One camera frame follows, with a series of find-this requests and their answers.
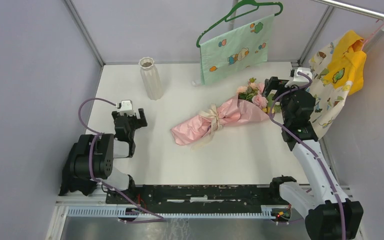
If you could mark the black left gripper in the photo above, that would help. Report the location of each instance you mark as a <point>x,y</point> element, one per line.
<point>140,122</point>

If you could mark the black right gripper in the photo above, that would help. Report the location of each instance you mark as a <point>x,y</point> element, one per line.
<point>276,84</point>

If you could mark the pink paper flower bouquet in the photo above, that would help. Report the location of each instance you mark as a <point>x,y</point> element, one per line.
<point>246,106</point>

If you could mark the white ribbed ceramic vase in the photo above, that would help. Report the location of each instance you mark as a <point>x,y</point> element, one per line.
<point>151,79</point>

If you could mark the cream printed ribbon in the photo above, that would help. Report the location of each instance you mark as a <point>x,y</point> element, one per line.
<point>213,115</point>

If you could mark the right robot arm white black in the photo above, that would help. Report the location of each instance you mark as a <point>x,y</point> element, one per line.
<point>328,212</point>

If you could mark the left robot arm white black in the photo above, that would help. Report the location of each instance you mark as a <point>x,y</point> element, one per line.
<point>76,171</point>

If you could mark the green cartoon print cloth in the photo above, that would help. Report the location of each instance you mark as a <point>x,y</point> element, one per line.
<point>235,50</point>

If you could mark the yellow cartoon child shirt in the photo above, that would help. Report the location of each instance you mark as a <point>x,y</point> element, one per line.
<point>338,72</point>

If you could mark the green plastic hanger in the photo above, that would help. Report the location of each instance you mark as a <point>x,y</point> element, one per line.
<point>232,14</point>

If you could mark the black cloth bundle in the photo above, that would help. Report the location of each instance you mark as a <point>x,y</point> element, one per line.
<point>69,183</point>

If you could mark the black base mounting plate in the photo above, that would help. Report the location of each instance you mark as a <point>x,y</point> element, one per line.
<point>206,199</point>

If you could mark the pink plastic hanger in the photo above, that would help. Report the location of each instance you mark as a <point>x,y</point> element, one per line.
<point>370,37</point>

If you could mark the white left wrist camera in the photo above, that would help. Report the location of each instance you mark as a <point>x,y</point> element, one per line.
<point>125,107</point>

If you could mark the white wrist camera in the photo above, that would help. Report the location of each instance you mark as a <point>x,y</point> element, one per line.
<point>301,77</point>
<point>125,107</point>

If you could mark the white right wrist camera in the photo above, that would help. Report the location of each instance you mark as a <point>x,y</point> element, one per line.
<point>301,77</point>

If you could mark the white slotted cable duct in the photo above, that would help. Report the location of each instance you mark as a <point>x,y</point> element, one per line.
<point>265,213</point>

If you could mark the metal clothes rail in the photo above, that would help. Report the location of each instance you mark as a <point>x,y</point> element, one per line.
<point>374,14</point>

